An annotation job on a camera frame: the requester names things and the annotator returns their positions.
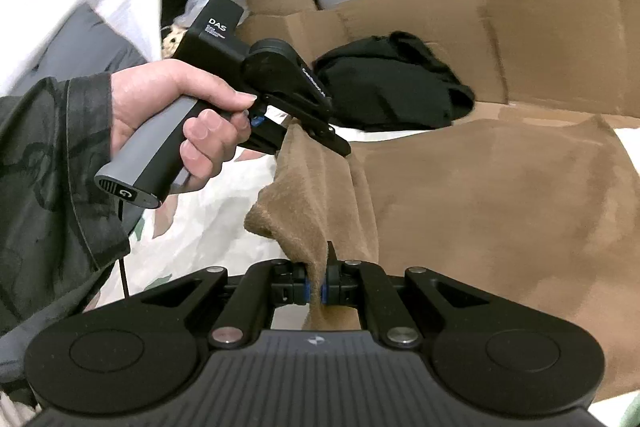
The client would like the flat cardboard sheet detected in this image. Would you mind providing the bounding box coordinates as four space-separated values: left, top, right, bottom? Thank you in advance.
240 0 640 128

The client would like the brown t-shirt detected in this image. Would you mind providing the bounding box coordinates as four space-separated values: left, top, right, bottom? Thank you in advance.
244 114 640 403

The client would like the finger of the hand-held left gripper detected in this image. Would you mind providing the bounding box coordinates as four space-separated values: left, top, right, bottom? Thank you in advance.
295 117 352 158
252 114 291 156

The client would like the person's left hand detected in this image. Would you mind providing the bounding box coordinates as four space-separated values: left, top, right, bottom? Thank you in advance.
109 58 258 195

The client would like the black cable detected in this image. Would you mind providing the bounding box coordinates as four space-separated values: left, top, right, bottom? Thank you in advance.
118 206 130 303

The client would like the grey quilted cushion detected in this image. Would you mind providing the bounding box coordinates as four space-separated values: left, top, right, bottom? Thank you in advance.
30 4 151 82

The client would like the bear printed cream blanket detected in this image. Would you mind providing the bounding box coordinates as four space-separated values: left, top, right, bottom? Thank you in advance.
82 113 640 333

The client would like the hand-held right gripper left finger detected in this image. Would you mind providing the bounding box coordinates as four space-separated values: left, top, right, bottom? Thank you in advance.
142 257 311 348

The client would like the pale green cloth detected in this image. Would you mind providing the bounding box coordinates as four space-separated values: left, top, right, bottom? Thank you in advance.
612 394 640 427

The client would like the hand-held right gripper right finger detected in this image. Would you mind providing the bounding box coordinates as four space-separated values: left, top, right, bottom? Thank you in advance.
322 257 491 350

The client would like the crumpled black garment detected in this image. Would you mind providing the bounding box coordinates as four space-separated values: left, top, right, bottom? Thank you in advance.
312 31 476 132

